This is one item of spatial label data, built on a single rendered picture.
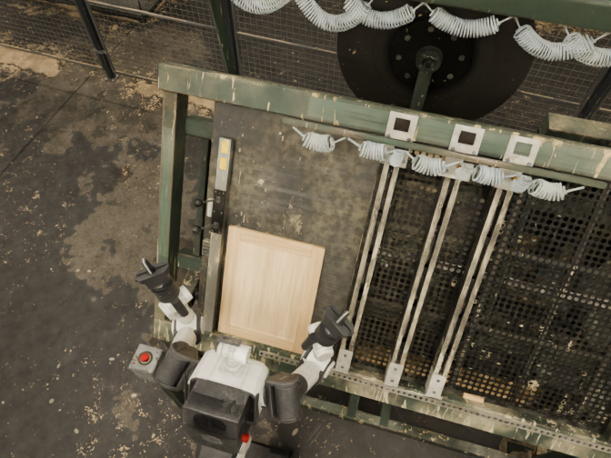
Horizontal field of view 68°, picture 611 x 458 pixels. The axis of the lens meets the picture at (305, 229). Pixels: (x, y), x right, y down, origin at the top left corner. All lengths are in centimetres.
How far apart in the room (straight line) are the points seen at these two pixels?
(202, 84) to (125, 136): 275
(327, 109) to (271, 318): 101
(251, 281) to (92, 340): 166
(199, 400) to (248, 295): 63
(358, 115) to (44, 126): 371
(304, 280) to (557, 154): 110
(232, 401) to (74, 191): 294
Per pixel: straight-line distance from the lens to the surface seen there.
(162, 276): 171
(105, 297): 362
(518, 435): 244
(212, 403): 169
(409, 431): 297
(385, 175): 177
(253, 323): 223
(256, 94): 178
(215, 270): 213
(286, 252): 200
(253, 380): 175
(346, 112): 171
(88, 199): 418
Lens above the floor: 303
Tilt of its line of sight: 56 degrees down
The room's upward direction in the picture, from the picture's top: 2 degrees clockwise
